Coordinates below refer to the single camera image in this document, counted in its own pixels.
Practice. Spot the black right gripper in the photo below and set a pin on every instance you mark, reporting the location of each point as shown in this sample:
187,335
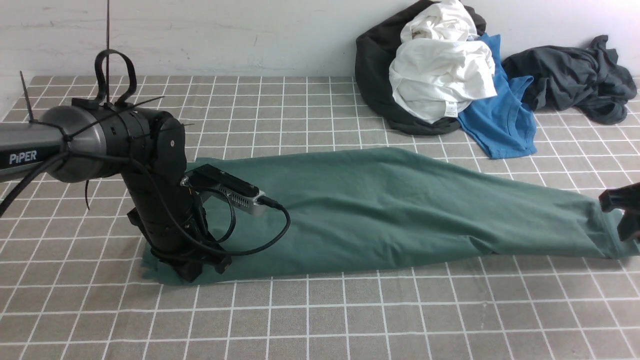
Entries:
627,199

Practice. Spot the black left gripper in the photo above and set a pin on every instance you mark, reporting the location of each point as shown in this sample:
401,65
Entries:
173,221

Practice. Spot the green long-sleeve top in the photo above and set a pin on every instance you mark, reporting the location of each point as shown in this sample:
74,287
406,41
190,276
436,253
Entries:
387,208

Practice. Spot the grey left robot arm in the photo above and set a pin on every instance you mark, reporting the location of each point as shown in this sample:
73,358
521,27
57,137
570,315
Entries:
146,148

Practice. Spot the grey checked tablecloth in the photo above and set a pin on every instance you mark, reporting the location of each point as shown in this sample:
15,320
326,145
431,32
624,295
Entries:
72,285

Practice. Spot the dark grey crumpled garment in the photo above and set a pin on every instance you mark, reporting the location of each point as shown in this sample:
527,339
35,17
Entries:
588,79

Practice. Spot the blue t-shirt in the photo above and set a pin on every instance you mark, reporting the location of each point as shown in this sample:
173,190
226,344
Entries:
502,125

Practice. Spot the white crumpled garment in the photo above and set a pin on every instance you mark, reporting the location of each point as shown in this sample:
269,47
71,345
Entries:
441,65

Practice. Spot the black garment in pile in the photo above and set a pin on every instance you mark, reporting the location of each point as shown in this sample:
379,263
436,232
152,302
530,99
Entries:
375,50

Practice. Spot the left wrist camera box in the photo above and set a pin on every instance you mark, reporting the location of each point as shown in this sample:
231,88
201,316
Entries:
209,181

